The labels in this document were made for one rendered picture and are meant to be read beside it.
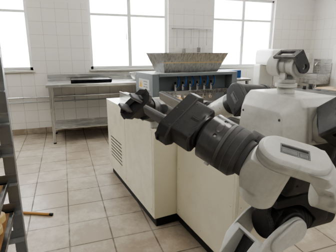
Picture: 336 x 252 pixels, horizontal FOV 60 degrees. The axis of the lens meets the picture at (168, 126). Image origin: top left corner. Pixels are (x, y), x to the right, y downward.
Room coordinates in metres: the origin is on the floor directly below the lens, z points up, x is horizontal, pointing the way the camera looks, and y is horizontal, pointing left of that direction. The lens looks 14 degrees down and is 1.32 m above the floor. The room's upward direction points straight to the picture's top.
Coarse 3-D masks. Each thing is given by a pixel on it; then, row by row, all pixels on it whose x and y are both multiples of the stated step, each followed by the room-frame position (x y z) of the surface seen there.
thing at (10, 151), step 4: (4, 144) 0.78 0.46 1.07; (8, 144) 0.78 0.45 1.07; (0, 148) 0.78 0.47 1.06; (4, 148) 0.78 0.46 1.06; (8, 148) 0.78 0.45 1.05; (12, 148) 0.79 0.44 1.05; (4, 152) 0.78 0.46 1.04; (8, 152) 0.78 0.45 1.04; (12, 152) 0.79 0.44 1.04; (4, 156) 0.76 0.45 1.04; (8, 156) 0.76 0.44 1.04; (12, 156) 0.77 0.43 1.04
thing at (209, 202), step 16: (192, 160) 1.86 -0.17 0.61; (192, 176) 1.85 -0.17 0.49; (208, 176) 1.68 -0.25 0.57; (224, 176) 1.54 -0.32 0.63; (192, 192) 1.85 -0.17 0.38; (208, 192) 1.68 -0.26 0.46; (224, 192) 1.53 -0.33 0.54; (192, 208) 1.85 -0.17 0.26; (208, 208) 1.67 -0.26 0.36; (224, 208) 1.53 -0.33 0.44; (240, 208) 1.46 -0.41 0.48; (192, 224) 1.84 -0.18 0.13; (208, 224) 1.67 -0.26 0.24; (224, 224) 1.52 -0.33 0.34; (208, 240) 1.66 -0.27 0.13
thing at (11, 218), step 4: (4, 212) 0.76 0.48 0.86; (8, 212) 0.77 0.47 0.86; (12, 212) 0.77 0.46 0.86; (8, 216) 0.75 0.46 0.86; (12, 216) 0.73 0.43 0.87; (8, 220) 0.73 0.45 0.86; (12, 220) 0.72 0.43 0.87; (8, 224) 0.71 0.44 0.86; (12, 224) 0.71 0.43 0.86; (8, 228) 0.69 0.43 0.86; (8, 232) 0.65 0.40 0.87; (4, 236) 0.65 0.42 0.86; (8, 236) 0.64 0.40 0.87; (4, 240) 0.64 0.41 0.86; (8, 240) 0.63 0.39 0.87; (4, 244) 0.62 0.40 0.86; (4, 248) 0.61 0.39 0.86
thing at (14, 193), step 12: (0, 48) 0.81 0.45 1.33; (0, 60) 0.79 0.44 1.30; (0, 72) 0.79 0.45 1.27; (0, 96) 0.79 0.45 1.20; (0, 108) 0.78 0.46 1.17; (0, 132) 0.78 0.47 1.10; (0, 144) 0.78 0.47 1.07; (12, 144) 0.79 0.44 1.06; (12, 168) 0.79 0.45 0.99; (12, 192) 0.78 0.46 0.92; (24, 228) 0.81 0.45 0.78; (24, 240) 0.79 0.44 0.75
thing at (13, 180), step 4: (0, 176) 0.77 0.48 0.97; (4, 176) 0.78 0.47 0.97; (8, 176) 0.78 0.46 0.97; (12, 176) 0.78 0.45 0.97; (16, 176) 0.79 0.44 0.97; (0, 180) 0.77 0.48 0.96; (4, 180) 0.78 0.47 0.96; (12, 180) 0.78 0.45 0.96; (16, 180) 0.79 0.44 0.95; (12, 184) 0.77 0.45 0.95; (16, 184) 0.77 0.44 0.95
